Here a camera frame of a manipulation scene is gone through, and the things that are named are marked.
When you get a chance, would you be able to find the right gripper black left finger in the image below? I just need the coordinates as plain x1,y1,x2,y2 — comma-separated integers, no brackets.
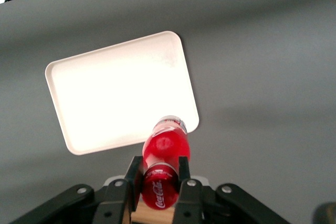
10,155,144,224

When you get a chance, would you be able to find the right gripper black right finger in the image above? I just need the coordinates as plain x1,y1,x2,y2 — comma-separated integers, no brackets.
172,156,289,224

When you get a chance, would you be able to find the red coke bottle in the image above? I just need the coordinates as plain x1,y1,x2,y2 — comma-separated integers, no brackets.
140,115,191,210

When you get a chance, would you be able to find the cream plastic tray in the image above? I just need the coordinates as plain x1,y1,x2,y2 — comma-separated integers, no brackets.
44,30,200,156

